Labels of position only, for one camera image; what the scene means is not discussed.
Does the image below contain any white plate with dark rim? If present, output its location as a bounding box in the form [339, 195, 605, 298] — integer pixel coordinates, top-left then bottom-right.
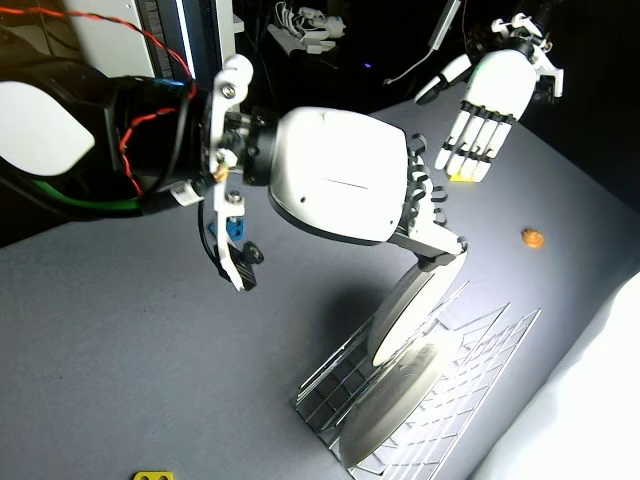
[337, 342, 464, 469]
[367, 257, 466, 369]

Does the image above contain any blue pentagon piece with holes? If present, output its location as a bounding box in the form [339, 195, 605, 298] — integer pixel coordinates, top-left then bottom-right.
[208, 215, 247, 240]

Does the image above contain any spare white robot hand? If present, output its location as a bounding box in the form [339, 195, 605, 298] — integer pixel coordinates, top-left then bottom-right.
[267, 2, 347, 55]

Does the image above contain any grey table cloth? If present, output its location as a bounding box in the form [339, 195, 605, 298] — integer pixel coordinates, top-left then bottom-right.
[0, 88, 640, 480]

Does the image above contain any white cabinet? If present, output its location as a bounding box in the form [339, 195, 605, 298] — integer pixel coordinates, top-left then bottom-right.
[62, 0, 171, 81]

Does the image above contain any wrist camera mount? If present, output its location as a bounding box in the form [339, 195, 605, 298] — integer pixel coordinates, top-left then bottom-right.
[532, 42, 566, 99]
[197, 53, 266, 294]

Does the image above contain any white cable with grey plug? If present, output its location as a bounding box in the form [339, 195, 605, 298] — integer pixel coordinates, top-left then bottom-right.
[383, 0, 460, 85]

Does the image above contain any white post with light strip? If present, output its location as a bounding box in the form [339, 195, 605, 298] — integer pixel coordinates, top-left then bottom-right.
[173, 0, 246, 81]

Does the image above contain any silver wire dish rack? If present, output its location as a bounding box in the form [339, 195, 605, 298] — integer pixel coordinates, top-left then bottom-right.
[289, 279, 542, 477]

